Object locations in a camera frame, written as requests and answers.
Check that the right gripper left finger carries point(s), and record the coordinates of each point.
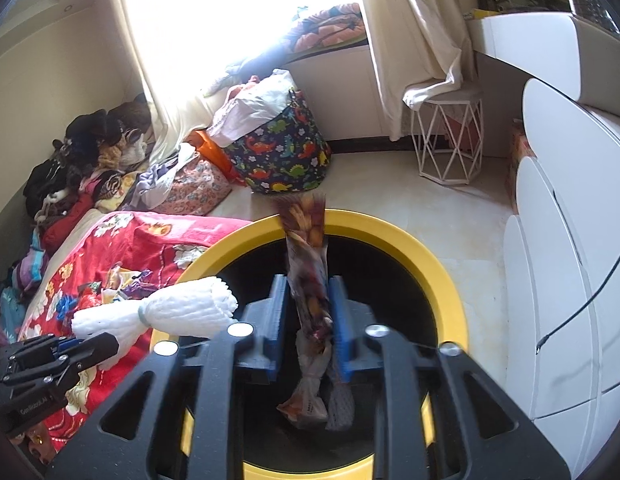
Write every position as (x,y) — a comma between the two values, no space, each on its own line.
(177,415)

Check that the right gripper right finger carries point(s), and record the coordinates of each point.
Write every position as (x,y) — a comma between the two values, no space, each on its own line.
(439,415)

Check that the white foam net bow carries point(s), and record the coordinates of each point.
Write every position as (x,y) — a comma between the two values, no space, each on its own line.
(199,308)

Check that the brown printed snack wrapper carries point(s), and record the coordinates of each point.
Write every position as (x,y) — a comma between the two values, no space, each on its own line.
(321,397)

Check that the yellow rimmed trash bin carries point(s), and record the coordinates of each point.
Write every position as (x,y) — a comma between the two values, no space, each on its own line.
(383,267)

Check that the purple candy wrapper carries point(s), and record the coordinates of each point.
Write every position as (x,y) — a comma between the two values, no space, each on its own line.
(139,285)

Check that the red floral bed quilt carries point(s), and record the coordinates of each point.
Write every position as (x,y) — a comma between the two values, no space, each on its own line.
(90,275)

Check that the white dressing table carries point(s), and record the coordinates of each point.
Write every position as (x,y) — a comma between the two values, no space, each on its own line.
(562,244)

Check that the pile of clothes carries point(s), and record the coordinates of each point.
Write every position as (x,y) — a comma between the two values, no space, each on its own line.
(87,168)

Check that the floral pink pillow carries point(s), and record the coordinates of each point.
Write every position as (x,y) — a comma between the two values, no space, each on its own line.
(196,190)

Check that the dinosaur print laundry basket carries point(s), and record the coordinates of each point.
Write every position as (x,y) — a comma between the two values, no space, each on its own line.
(287,154)

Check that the orange bag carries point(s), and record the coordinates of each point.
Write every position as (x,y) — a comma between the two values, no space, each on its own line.
(210,151)

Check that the orange patterned blanket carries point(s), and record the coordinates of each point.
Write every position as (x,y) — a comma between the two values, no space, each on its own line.
(335,27)

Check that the cream curtain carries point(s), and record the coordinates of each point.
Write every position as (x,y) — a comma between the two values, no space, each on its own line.
(415,49)

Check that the white wire stool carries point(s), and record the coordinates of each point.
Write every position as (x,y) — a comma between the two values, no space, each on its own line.
(448,137)

